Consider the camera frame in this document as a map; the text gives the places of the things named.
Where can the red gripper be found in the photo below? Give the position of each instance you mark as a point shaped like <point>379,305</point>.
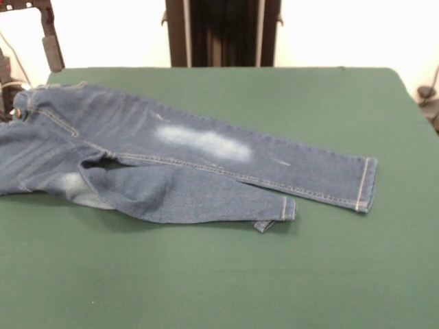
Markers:
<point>19,5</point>

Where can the blue denim jeans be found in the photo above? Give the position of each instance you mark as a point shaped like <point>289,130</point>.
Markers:
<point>171,144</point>

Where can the dark green table cloth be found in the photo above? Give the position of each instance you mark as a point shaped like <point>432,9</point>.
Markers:
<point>240,274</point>

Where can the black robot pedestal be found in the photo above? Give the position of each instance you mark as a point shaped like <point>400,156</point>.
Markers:
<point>178,34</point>

